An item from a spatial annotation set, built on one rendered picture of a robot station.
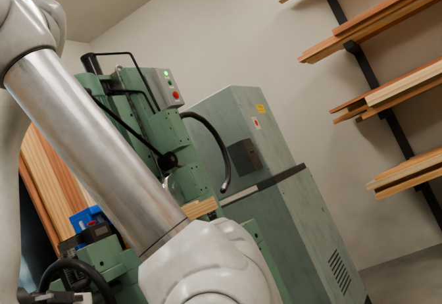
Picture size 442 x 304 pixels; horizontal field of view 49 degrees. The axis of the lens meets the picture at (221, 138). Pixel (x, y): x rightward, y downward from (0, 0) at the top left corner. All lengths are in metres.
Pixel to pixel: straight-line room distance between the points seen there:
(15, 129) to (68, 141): 0.27
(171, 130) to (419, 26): 2.35
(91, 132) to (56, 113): 0.06
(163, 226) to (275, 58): 3.17
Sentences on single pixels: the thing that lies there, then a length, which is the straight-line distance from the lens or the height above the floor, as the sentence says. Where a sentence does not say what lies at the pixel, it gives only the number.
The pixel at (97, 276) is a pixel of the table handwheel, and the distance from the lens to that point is 1.38.
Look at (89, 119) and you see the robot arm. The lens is 0.80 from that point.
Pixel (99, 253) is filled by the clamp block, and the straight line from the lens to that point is 1.53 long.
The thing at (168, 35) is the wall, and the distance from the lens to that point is 4.26.
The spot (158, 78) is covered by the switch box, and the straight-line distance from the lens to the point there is 1.90.
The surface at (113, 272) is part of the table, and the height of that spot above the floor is 0.86.
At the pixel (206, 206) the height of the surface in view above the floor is 0.92.
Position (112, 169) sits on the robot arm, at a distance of 0.77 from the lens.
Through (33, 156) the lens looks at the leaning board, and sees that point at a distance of 3.34.
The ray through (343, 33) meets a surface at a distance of 3.26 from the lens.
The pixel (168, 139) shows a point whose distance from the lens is 1.77.
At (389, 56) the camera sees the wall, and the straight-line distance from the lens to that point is 3.70.
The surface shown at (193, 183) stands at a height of 1.01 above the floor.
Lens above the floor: 0.93
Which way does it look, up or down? 6 degrees up
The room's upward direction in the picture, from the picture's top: 24 degrees counter-clockwise
